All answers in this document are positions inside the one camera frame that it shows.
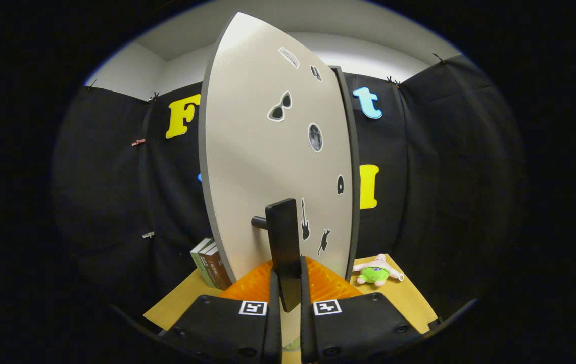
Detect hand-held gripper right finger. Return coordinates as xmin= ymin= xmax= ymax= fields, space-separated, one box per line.
xmin=299 ymin=255 xmax=438 ymax=364

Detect black door handle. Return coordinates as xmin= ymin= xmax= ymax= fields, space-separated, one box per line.
xmin=251 ymin=198 xmax=303 ymax=313

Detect green and pink plush toy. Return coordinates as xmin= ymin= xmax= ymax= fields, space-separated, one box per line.
xmin=353 ymin=254 xmax=405 ymax=287

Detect grey cabinet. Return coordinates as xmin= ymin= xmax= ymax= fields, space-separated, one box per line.
xmin=331 ymin=66 xmax=362 ymax=281

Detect green book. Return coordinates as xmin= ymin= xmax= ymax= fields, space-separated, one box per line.
xmin=190 ymin=238 xmax=215 ymax=289

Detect black backdrop cloth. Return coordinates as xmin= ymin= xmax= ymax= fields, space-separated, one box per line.
xmin=51 ymin=53 xmax=526 ymax=324

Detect beige cabinet door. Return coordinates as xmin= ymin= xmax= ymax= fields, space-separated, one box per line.
xmin=198 ymin=11 xmax=354 ymax=284

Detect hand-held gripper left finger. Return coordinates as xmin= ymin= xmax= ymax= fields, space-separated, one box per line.
xmin=159 ymin=257 xmax=282 ymax=364

